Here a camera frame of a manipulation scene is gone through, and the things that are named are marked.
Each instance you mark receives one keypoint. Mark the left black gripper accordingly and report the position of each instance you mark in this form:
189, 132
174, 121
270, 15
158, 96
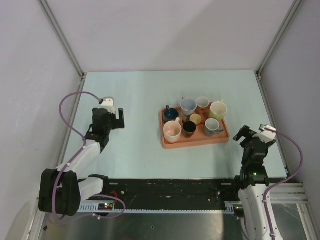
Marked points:
118, 123

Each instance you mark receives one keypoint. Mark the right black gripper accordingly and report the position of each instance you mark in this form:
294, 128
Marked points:
244, 131

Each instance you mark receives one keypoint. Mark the grey printed mug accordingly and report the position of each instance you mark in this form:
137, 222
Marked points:
212, 127

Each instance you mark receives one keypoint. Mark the yellow mug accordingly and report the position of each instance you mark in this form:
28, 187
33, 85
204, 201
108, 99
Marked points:
218, 110

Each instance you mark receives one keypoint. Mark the blue striped ceramic mug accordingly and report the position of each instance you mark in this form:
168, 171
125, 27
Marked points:
169, 114

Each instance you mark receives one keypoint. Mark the small red-orange mug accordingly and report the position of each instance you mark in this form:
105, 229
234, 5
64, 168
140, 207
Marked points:
196, 118

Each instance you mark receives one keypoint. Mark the pink textured mug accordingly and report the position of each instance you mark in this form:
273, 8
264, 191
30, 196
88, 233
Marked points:
202, 105

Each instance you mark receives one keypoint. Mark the large pink mug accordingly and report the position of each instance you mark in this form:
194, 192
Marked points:
172, 130

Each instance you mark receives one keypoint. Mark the brown striped mug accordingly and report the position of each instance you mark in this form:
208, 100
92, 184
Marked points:
189, 128

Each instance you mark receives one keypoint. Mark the orange plastic tray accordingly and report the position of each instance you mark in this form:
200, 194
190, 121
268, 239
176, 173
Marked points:
199, 138

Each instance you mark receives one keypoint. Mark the grey footed cup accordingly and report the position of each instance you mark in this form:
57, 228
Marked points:
188, 106

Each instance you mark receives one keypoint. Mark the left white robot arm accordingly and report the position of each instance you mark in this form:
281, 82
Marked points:
61, 191

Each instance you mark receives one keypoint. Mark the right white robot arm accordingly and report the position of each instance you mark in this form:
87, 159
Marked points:
253, 184

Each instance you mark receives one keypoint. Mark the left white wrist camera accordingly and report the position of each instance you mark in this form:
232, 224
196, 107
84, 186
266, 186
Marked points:
108, 103

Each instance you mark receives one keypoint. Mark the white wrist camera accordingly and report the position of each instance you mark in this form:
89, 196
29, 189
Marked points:
108, 103
267, 133

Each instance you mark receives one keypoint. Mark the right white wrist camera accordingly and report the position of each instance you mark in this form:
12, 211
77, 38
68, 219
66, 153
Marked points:
267, 133

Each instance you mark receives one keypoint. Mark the grey slotted cable duct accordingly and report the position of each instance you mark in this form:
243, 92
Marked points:
101, 207

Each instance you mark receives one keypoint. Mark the left aluminium frame post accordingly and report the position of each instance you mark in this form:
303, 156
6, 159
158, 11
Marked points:
52, 20

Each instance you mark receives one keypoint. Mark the aluminium frame post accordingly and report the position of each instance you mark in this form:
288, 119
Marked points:
288, 19
52, 20

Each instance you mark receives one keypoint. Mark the right aluminium frame post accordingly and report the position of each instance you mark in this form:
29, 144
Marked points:
288, 19

